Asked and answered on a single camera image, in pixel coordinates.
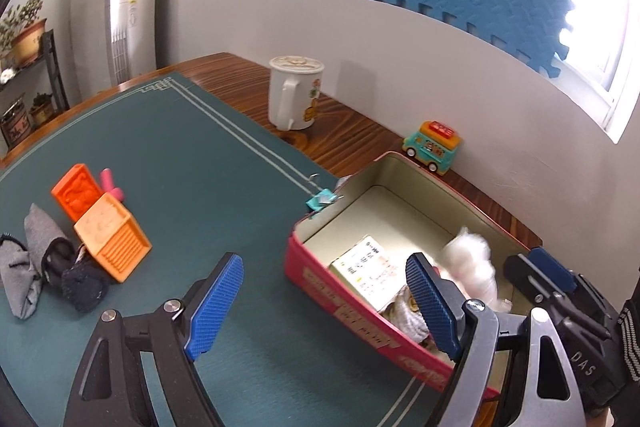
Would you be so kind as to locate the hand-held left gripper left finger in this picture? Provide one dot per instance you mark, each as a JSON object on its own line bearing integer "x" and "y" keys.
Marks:
{"x": 215, "y": 302}

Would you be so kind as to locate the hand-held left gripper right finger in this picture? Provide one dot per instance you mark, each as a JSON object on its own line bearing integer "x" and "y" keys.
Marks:
{"x": 432, "y": 307}

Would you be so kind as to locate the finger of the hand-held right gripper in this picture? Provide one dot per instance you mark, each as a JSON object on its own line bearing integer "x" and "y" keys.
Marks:
{"x": 522, "y": 279}
{"x": 550, "y": 266}

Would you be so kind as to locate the white fluffy plastic bag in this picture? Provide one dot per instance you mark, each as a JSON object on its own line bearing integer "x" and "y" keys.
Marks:
{"x": 470, "y": 262}

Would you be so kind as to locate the red tin box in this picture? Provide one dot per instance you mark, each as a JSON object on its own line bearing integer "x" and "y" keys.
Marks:
{"x": 350, "y": 302}

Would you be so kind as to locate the person's right hand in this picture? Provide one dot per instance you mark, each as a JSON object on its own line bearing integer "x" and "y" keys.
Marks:
{"x": 631, "y": 337}

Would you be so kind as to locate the striped plush toy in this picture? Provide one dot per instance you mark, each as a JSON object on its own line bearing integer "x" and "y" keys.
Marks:
{"x": 405, "y": 314}

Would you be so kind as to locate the white printed card pack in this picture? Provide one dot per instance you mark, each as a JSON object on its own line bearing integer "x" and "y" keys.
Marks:
{"x": 367, "y": 267}

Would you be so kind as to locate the light orange toy block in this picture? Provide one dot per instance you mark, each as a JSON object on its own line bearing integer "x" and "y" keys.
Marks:
{"x": 115, "y": 242}

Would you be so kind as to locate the dark blue fuzzy sock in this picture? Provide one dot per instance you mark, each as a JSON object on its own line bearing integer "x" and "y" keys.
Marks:
{"x": 85, "y": 289}

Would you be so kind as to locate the green desk mat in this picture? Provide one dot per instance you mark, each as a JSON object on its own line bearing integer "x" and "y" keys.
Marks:
{"x": 200, "y": 157}

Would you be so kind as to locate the teal binder clip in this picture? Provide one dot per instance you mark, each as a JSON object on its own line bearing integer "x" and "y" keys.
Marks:
{"x": 320, "y": 199}

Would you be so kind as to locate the teal and orange toy bus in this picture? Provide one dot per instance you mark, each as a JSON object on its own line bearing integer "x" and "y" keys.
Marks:
{"x": 432, "y": 147}

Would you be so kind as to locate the pink plastic toy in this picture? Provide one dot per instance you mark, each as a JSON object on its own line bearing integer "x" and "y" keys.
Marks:
{"x": 107, "y": 181}

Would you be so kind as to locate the dark orange toy block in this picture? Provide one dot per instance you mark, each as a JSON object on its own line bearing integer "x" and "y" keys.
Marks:
{"x": 75, "y": 192}

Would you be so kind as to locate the grey cloth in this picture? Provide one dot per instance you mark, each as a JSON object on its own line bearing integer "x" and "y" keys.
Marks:
{"x": 45, "y": 229}

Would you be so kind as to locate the grey zipper pouch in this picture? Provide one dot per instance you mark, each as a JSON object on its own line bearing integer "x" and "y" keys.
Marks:
{"x": 17, "y": 277}

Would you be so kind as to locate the white mug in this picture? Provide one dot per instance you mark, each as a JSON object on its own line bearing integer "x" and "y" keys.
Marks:
{"x": 295, "y": 102}

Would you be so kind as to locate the window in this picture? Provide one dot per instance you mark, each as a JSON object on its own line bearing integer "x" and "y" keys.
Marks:
{"x": 607, "y": 32}

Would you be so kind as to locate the white mug lid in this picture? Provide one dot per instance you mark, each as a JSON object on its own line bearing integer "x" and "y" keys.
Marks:
{"x": 296, "y": 63}

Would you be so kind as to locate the small potted plant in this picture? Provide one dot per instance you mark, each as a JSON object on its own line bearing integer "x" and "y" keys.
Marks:
{"x": 42, "y": 109}

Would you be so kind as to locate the brown patterned pot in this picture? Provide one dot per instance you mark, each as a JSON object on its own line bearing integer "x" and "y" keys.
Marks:
{"x": 14, "y": 127}

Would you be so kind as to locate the black plant shelf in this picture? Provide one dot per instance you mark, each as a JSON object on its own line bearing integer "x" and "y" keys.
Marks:
{"x": 52, "y": 67}

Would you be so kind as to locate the white tower air conditioner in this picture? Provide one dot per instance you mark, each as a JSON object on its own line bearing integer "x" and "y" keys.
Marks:
{"x": 115, "y": 7}

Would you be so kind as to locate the large potted plant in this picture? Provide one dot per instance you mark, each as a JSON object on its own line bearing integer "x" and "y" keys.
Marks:
{"x": 25, "y": 32}

